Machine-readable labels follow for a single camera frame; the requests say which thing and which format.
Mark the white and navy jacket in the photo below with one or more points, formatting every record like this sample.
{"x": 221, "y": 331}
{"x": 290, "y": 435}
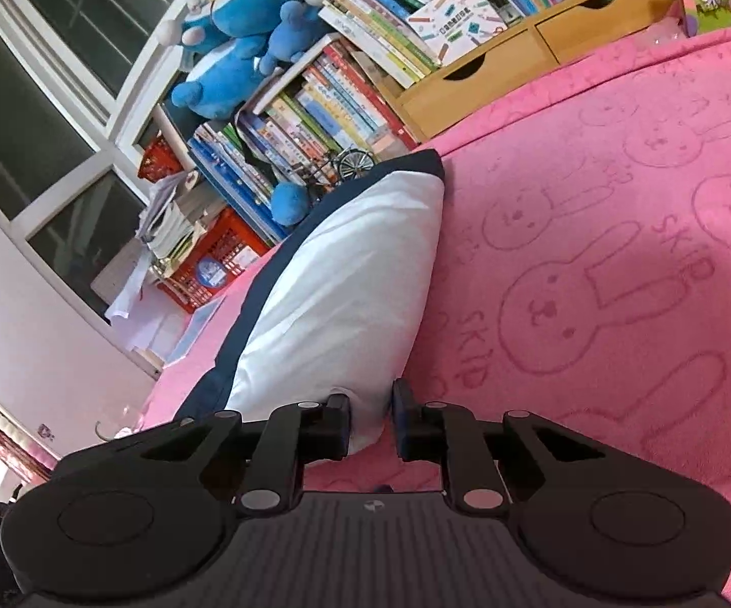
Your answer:
{"x": 340, "y": 266}

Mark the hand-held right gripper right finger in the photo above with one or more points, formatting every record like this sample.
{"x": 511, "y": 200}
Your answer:
{"x": 403, "y": 418}

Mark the red plastic basket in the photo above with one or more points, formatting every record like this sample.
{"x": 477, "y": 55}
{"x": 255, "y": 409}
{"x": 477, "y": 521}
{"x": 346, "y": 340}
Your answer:
{"x": 159, "y": 158}

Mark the blue plush ball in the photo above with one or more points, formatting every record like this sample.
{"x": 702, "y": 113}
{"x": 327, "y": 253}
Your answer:
{"x": 289, "y": 202}

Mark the wooden drawer organizer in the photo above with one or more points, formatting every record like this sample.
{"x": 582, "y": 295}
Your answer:
{"x": 511, "y": 63}

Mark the blue cat plush toy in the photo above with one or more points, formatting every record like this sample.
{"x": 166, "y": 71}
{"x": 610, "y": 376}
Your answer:
{"x": 251, "y": 6}

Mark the pink rabbit-print blanket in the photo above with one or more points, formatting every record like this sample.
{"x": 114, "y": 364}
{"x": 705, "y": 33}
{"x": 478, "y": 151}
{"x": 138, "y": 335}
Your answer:
{"x": 593, "y": 234}

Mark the loose white paper sheets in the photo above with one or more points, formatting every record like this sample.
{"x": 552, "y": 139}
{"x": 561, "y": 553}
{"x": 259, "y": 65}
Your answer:
{"x": 144, "y": 323}

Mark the row of tall blue books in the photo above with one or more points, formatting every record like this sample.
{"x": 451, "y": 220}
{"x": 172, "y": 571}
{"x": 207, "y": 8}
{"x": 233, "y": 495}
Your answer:
{"x": 315, "y": 114}

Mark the row of colourful thin books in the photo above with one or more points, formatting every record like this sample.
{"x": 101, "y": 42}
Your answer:
{"x": 397, "y": 19}

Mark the small blue plush toy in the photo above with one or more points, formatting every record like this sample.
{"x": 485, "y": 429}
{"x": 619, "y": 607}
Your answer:
{"x": 292, "y": 35}

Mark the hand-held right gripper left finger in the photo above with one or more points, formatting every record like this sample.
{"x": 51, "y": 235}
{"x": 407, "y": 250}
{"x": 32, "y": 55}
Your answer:
{"x": 340, "y": 418}

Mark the red plastic crate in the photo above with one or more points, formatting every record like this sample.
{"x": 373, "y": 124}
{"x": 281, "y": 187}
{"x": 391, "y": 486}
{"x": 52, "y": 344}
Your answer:
{"x": 220, "y": 259}

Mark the white grid board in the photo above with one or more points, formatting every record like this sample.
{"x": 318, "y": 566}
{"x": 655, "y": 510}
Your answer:
{"x": 115, "y": 275}

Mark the white framed window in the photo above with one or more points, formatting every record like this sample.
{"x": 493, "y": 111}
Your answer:
{"x": 55, "y": 76}

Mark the white printed carton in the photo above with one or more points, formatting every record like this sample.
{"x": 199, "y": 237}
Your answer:
{"x": 457, "y": 22}

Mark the light blue notebook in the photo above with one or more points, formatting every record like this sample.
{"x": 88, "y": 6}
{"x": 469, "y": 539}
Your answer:
{"x": 197, "y": 329}

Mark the miniature black bicycle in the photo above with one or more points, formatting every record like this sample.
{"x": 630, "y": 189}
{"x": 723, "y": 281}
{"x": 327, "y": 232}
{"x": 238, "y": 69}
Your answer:
{"x": 349, "y": 168}

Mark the stack of worn paper books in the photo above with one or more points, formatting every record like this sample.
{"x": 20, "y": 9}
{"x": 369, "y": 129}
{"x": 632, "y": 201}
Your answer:
{"x": 178, "y": 221}

